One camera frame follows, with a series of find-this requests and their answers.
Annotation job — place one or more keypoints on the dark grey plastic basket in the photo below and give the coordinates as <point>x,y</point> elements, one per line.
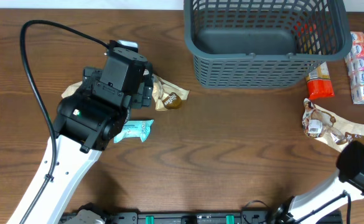
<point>263,44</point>

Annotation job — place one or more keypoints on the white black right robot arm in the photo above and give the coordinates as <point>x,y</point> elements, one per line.
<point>343,187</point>

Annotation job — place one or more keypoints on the colourful tissue multipack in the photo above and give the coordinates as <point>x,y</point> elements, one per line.
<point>355,64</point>

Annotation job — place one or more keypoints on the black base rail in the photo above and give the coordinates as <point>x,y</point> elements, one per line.
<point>90,213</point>

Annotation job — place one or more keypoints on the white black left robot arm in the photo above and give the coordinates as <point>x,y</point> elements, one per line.
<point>85,123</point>

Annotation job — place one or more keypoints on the light blue snack packet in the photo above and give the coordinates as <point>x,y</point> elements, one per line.
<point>135,129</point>

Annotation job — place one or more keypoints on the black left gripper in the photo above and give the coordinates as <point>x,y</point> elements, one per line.
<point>145,92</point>

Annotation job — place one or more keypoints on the beige cookie bag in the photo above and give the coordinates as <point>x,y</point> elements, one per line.
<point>166,95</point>
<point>70,90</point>
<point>327,127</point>

